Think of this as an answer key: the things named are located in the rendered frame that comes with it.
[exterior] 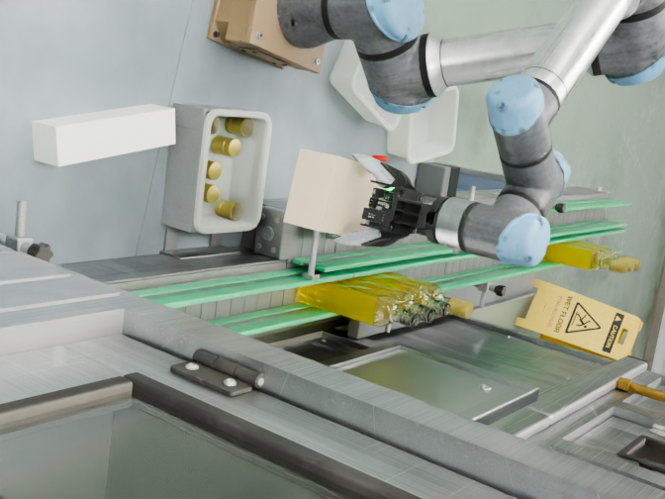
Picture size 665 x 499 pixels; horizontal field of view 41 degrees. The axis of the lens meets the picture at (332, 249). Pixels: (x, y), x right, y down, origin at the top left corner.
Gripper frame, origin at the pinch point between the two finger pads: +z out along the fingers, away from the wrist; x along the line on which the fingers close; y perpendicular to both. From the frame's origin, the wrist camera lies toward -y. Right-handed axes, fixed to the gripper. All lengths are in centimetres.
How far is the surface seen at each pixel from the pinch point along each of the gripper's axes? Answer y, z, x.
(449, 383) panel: -36.2, -8.4, 30.1
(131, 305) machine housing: 72, -33, 12
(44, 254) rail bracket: 49, 9, 16
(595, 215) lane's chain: -182, 24, -14
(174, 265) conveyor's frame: 7.9, 26.7, 18.3
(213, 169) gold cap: 1.4, 29.0, 0.5
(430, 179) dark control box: -80, 31, -10
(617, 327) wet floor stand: -367, 63, 33
